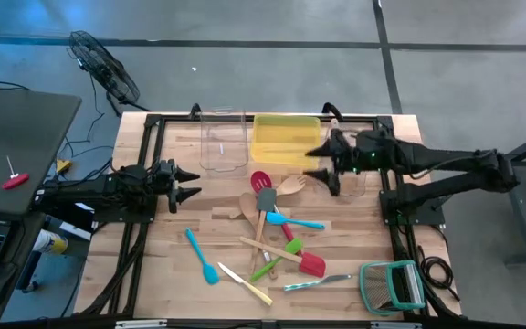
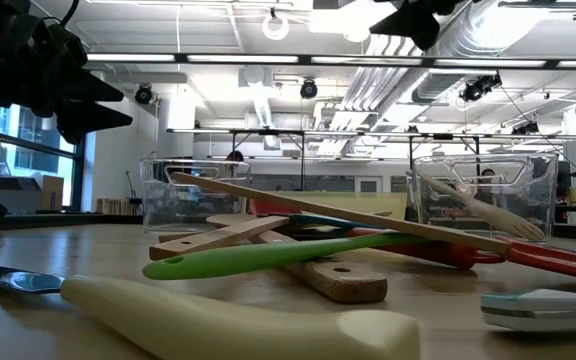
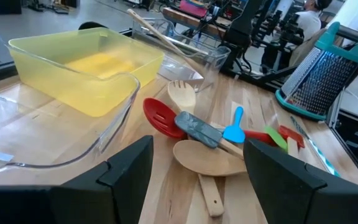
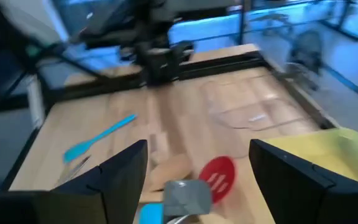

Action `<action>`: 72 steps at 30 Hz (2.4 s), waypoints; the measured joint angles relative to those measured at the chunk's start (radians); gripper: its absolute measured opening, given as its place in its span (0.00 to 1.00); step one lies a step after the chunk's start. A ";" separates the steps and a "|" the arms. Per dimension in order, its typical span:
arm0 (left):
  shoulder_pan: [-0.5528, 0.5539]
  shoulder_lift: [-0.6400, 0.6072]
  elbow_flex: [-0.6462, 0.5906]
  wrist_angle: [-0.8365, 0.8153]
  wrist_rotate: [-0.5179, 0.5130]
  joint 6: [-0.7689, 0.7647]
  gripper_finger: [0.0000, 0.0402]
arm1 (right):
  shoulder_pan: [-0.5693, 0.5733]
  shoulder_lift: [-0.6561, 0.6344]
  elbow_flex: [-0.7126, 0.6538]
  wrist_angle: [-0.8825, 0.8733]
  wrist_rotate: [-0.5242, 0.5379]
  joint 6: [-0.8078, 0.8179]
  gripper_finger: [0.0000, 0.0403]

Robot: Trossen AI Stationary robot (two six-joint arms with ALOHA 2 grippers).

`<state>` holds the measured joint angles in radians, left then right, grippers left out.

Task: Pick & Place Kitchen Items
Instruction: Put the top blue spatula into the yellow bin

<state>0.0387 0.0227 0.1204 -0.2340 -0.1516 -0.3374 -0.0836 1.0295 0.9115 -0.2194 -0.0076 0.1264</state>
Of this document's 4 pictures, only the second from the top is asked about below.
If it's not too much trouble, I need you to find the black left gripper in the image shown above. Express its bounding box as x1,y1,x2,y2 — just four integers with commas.
0,0,134,146

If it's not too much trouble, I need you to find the wooden spatula red silicone head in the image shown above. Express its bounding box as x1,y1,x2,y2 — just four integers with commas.
170,171,576,284

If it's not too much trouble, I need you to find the green silicone spatula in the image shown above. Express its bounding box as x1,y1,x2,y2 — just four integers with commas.
141,232,432,281

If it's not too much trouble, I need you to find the red slotted spoon steel shaft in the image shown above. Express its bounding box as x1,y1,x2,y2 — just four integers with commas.
247,198,507,271

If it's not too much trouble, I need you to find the wide bamboo spatula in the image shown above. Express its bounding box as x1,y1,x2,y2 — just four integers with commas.
206,213,389,304

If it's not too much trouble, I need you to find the large window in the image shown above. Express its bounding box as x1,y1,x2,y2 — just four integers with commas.
0,92,85,211

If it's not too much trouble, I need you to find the cardboard box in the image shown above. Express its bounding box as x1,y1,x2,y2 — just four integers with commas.
0,173,65,215

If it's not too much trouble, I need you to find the clear plastic bin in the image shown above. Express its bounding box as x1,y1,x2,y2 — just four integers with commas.
411,152,560,245
139,157,253,235

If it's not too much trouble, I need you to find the long ceiling light bar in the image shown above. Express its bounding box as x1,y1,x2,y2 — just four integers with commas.
85,52,576,70

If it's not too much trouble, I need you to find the yellow plastic bin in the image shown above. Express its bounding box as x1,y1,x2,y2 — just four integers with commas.
267,190,410,224

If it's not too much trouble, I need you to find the teal framed mandoline slicer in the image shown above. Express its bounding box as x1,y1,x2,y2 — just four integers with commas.
480,288,576,334

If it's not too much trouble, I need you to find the black ceiling camera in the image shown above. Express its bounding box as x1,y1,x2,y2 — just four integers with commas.
459,72,503,104
134,83,155,106
299,78,319,100

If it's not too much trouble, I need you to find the silver ventilation duct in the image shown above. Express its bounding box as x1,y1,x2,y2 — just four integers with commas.
317,0,534,156

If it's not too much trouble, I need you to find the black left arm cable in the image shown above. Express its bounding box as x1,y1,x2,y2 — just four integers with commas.
60,0,82,27

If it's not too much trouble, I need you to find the white hanging ring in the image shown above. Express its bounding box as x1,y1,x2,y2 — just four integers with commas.
261,12,291,42

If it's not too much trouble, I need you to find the black background rig frame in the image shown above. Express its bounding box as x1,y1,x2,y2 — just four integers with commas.
167,127,576,194

